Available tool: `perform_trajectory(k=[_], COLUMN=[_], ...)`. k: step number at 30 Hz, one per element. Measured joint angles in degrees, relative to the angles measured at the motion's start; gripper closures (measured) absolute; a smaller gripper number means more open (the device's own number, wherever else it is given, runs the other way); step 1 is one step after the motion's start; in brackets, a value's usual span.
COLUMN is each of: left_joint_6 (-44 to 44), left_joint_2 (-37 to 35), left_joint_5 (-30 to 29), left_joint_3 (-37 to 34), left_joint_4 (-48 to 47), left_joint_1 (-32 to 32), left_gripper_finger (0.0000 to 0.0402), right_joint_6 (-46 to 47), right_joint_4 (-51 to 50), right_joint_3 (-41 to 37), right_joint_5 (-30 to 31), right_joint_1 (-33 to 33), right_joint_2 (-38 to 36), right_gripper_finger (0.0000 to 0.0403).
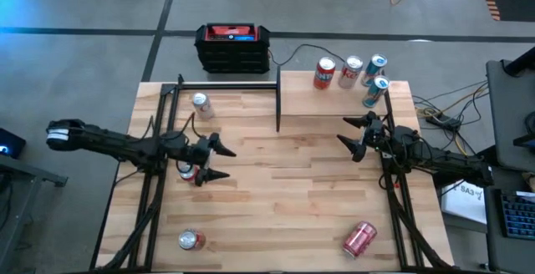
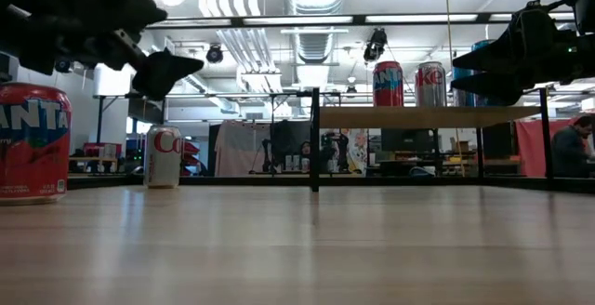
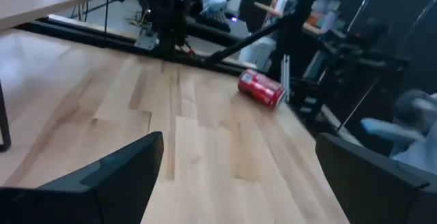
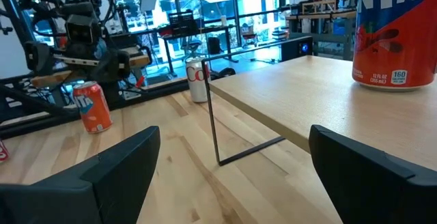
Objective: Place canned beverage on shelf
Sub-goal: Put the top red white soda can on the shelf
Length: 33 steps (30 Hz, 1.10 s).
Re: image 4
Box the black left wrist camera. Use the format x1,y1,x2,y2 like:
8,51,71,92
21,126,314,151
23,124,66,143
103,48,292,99
64,14,102,46

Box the black plastic crate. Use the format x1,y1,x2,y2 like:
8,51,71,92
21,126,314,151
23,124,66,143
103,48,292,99
168,11,196,36

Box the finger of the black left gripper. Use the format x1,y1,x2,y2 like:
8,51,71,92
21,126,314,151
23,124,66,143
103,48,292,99
91,49,131,83
23,41,55,77

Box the black box blue light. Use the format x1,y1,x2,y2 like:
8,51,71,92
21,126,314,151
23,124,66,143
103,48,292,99
280,35,314,63

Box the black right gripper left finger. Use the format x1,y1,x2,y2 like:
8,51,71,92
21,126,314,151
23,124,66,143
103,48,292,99
0,125,161,224

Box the red Coca-Cola can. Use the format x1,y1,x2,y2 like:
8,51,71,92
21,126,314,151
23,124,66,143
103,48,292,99
0,138,10,165

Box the red Fanta strawberry soda can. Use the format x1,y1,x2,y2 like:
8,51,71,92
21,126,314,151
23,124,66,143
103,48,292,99
72,81,114,135
351,0,437,92

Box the silver Diet Coke can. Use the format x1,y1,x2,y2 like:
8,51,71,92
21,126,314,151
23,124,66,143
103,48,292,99
185,57,210,104

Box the wooden shelf black metal frame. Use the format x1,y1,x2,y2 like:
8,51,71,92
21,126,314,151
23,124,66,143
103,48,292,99
200,55,437,172

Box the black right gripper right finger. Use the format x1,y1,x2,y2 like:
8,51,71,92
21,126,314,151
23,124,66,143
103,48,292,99
309,124,437,224

